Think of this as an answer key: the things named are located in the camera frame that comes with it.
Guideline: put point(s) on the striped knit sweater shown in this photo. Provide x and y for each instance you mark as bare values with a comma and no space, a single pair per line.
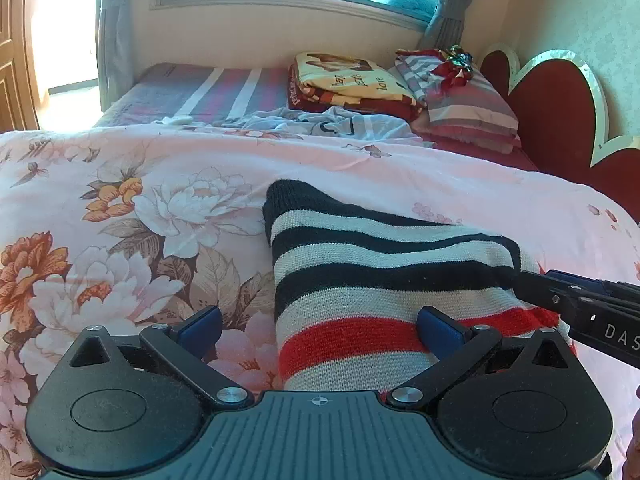
349,283

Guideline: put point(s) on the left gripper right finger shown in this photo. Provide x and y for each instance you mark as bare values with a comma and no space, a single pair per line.
459,351

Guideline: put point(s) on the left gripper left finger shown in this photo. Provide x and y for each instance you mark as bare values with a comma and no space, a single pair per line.
179,351

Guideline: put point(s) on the wooden door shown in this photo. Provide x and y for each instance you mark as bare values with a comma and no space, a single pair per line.
18,106

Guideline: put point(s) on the striped pillow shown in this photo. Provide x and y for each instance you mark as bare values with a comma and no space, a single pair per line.
474,114

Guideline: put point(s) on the pink floral quilt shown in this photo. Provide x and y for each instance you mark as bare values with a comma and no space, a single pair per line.
127,227

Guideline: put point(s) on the striped bed sheet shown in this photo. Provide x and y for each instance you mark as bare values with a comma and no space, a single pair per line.
206,94

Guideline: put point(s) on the grey curtain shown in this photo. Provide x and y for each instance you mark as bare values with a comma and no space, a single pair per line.
450,0
114,56

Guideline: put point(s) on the grey left curtain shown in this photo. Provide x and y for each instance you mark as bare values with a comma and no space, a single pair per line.
114,56

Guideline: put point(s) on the white small garment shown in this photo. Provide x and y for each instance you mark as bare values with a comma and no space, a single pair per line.
180,120

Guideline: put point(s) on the red cloth with trinket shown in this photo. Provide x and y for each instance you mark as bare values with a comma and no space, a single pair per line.
454,66

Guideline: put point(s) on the red heart headboard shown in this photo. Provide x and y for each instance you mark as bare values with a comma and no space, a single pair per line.
563,121

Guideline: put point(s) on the folded yellow red blanket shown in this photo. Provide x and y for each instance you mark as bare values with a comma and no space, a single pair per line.
318,81

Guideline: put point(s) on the grey right curtain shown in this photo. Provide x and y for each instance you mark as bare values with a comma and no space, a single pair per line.
450,0

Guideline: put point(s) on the light blue garment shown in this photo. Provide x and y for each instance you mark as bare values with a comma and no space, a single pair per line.
336,122

